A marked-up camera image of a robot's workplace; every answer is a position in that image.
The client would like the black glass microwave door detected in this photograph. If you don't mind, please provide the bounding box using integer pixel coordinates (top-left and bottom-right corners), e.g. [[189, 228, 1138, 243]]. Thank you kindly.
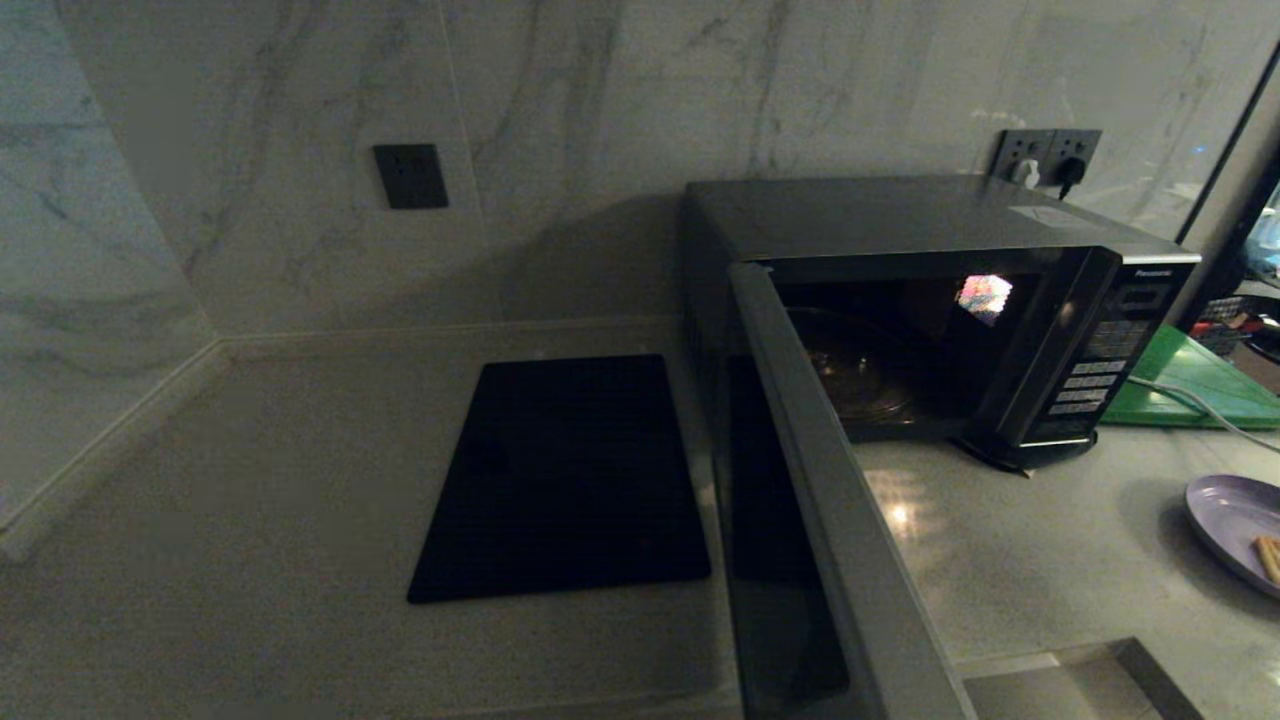
[[712, 262, 976, 720]]

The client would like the purple plate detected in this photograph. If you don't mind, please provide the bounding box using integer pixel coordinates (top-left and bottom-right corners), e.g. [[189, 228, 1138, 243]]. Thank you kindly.
[[1185, 475, 1280, 601]]

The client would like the silver black microwave oven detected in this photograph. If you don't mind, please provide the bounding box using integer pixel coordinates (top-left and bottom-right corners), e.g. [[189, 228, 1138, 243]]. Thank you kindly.
[[682, 178, 1201, 471]]

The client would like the black induction cooktop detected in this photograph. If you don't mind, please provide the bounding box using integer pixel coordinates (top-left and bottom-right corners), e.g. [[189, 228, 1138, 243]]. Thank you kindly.
[[406, 355, 713, 605]]

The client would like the white cabinet front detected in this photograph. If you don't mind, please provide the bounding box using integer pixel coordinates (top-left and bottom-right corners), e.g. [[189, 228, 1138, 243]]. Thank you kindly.
[[960, 640, 1201, 720]]

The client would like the green cutting board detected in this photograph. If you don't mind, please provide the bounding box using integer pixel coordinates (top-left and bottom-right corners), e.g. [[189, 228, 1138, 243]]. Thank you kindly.
[[1100, 325, 1280, 431]]

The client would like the dark single wall socket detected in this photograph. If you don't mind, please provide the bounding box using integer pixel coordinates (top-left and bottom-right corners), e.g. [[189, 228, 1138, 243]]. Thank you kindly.
[[373, 144, 450, 210]]

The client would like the double wall socket with plugs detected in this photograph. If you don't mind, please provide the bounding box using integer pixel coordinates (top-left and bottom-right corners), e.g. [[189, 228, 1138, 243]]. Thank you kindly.
[[1042, 130, 1103, 191], [992, 130, 1055, 186]]

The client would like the white power cable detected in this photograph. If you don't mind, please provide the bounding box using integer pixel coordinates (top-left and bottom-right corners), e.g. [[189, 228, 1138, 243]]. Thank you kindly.
[[1125, 375, 1280, 456]]

